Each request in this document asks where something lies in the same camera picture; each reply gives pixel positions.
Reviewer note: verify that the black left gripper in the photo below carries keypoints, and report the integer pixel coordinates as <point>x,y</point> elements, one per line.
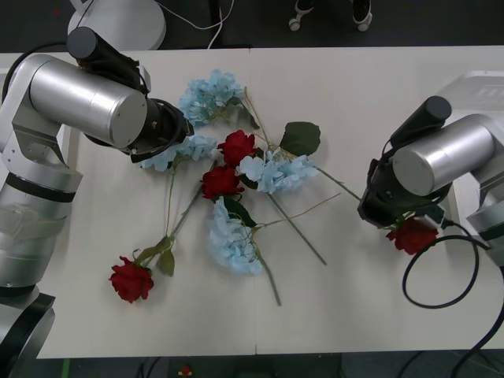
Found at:
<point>173,130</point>

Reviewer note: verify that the silver and black right arm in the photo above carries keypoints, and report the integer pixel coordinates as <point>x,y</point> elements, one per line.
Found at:
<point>453,157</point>

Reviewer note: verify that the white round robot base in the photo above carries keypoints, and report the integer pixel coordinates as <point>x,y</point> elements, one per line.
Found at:
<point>134,23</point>

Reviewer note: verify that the red rose with green stem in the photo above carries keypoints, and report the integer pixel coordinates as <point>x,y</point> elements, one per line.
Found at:
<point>130,279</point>
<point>236,147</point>
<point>220,183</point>
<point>413,236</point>

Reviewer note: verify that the silver and black left arm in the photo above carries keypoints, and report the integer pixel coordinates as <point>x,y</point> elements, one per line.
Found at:
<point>78,98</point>

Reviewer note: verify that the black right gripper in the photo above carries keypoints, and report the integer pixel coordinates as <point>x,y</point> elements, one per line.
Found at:
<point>382,201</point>

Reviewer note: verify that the shallow white box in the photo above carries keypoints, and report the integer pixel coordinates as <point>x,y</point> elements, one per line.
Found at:
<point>484,90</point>

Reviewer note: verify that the pale blue hydrangea flower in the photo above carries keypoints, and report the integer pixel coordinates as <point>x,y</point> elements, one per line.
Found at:
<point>275,173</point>
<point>208,94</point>
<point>193,147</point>
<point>232,244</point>

